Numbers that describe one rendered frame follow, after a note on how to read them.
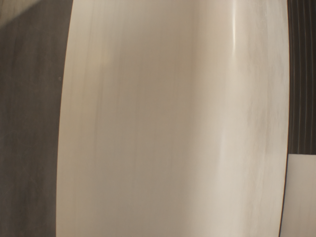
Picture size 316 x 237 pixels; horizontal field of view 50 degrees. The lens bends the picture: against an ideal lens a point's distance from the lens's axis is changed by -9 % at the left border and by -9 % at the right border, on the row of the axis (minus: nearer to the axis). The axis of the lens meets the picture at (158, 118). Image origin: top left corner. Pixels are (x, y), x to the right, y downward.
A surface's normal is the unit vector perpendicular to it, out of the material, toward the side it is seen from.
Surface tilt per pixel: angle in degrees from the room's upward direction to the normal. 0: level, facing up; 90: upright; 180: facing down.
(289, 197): 90
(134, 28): 90
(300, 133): 90
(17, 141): 90
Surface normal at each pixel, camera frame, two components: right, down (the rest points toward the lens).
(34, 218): 0.95, 0.04
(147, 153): -0.49, -0.08
